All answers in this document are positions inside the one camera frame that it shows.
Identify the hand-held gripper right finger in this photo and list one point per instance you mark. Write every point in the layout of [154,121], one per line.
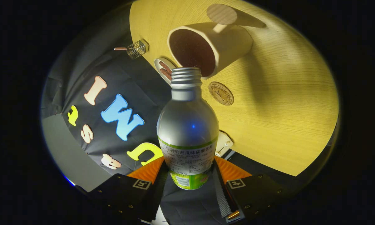
[223,197]

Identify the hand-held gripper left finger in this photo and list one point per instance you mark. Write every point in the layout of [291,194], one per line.
[156,197]

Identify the silver juice bottle green label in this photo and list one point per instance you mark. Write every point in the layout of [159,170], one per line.
[187,125]

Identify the round wooden coaster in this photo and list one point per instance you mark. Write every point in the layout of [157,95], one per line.
[221,93]

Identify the white toaster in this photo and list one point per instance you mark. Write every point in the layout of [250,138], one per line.
[223,144]

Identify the wooden table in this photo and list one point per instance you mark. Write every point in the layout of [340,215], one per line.
[284,109]

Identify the black backdrop cloth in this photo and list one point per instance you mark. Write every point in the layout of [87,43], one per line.
[137,81]

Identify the brown meat slice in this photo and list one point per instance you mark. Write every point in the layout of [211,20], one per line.
[165,66]
[166,74]

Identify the white oval plate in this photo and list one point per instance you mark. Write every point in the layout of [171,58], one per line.
[157,64]

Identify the pink stick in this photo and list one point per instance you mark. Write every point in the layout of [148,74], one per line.
[120,48]

